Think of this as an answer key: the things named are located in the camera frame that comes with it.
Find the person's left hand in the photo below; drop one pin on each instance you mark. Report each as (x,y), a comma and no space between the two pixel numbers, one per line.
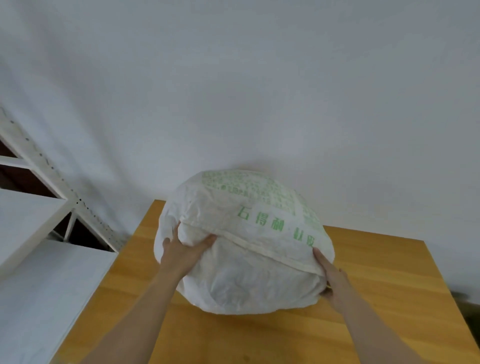
(180,255)

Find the person's right hand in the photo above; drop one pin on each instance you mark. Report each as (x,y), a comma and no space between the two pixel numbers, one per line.
(339,288)

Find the large white plastic bag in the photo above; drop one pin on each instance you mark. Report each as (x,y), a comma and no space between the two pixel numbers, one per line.
(243,270)

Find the person's left forearm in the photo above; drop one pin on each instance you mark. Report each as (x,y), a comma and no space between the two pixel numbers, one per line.
(138,322)

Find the person's right forearm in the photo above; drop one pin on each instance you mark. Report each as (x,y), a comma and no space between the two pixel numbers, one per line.
(375,337)

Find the wooden table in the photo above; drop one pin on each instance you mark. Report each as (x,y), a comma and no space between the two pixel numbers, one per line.
(393,300)

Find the white metal shelf rack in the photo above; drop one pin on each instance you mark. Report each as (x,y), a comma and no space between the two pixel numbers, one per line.
(33,292)

